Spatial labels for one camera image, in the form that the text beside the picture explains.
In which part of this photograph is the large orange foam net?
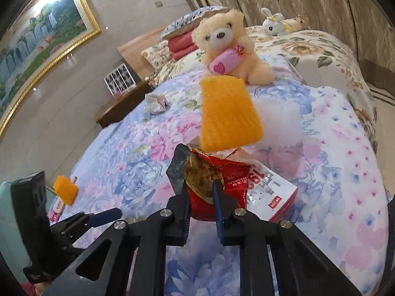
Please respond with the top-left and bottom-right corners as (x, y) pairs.
(199, 75), (264, 153)

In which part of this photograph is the blue patterned pillow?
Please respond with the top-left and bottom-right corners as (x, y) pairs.
(159, 5), (229, 40)

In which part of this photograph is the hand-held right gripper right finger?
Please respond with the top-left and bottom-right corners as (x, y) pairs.
(212, 179), (361, 296)

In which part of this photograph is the cream teddy bear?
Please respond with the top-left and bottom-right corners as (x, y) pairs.
(192, 9), (275, 85)

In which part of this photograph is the wooden nightstand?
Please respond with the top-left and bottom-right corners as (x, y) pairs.
(95, 80), (155, 128)

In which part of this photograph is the red snack bag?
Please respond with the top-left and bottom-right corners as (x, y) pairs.
(166, 143), (252, 222)

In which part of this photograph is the red white box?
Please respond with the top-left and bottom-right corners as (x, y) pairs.
(245, 163), (298, 222)

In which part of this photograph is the teal cloth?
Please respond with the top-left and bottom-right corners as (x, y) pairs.
(0, 181), (31, 272)

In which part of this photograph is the wooden headboard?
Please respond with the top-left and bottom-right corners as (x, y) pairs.
(117, 26), (167, 81)

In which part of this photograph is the cream cartoon print pillow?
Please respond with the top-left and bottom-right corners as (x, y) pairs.
(141, 41), (173, 68)

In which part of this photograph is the white tissue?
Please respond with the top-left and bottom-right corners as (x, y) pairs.
(143, 92), (169, 114)

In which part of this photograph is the white rabbit plush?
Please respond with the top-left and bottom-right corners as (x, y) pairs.
(261, 8), (292, 36)

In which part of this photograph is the black white photo frame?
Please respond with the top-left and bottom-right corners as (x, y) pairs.
(103, 63), (137, 94)

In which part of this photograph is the gold framed landscape painting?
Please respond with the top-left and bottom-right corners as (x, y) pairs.
(0, 0), (102, 136)

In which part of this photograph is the blue pink floral blanket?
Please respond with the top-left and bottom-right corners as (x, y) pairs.
(69, 54), (389, 296)

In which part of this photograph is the small orange foam net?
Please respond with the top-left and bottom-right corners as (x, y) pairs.
(52, 175), (78, 205)

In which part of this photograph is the white foam net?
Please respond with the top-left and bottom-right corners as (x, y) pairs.
(247, 94), (304, 148)

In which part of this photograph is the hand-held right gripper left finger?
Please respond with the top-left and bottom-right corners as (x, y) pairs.
(49, 189), (192, 296)

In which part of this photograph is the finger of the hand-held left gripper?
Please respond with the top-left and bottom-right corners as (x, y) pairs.
(61, 231), (103, 251)
(49, 207), (122, 232)

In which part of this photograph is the beige floral quilt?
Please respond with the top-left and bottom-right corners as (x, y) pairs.
(145, 26), (378, 155)

